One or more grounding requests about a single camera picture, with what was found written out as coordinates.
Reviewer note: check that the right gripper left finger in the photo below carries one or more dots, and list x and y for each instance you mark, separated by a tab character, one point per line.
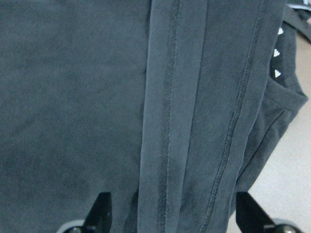
100	211

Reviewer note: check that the black graphic t-shirt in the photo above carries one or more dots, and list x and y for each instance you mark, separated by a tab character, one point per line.
170	106

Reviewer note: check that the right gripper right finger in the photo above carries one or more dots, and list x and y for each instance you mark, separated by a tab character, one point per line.
250	217

